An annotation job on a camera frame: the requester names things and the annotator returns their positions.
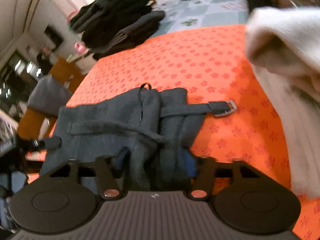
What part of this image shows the dark grey garment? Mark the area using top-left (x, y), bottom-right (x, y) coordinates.
top-left (40, 85), bottom-right (236, 191)

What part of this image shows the black folded clothes stack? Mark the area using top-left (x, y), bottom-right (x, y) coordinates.
top-left (68, 0), bottom-right (166, 60)

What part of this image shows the left wooden chair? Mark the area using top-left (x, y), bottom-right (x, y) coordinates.
top-left (17, 57), bottom-right (85, 139)

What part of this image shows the grey cloth on chair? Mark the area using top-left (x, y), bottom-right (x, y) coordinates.
top-left (27, 75), bottom-right (72, 116)

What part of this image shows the orange floral table mat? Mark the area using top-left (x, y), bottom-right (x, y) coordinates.
top-left (24, 24), bottom-right (320, 240)

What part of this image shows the cream white sweater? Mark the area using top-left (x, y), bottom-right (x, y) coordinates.
top-left (245, 7), bottom-right (319, 198)

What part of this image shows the checkered floral tablecloth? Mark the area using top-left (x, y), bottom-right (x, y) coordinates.
top-left (153, 0), bottom-right (248, 37)

